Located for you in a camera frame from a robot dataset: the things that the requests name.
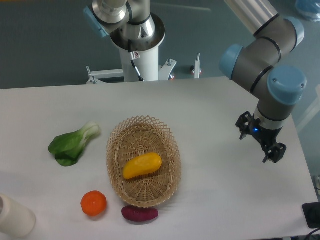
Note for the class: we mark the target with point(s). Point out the white cylindrical bottle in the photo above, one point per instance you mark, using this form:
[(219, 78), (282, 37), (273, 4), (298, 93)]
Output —
[(16, 220)]

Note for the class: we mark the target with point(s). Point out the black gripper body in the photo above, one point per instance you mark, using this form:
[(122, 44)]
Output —
[(265, 137)]

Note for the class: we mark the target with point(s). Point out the yellow mango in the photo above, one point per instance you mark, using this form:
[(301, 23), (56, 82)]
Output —
[(142, 165)]

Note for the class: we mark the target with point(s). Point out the oval wicker basket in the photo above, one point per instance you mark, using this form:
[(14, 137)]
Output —
[(134, 137)]

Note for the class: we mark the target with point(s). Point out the orange tangerine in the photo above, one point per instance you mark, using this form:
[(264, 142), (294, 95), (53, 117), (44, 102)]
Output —
[(93, 203)]

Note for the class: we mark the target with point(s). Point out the blue object top right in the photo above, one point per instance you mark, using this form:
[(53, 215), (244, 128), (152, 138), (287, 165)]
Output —
[(309, 9)]

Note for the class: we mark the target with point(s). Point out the purple sweet potato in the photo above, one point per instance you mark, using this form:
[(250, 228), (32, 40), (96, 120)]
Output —
[(138, 214)]

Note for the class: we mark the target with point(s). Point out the black device at edge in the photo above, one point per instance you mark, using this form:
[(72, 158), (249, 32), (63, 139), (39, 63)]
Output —
[(312, 214)]

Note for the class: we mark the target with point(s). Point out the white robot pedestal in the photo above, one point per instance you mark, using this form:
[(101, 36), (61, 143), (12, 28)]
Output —
[(138, 47)]

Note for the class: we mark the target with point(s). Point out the green bok choy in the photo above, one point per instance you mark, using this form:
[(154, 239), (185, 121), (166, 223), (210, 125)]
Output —
[(68, 148)]

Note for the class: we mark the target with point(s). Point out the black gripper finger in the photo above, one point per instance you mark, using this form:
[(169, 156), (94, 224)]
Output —
[(243, 124), (274, 153)]

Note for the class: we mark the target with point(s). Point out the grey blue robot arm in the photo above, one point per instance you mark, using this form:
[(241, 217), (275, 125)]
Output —
[(254, 68)]

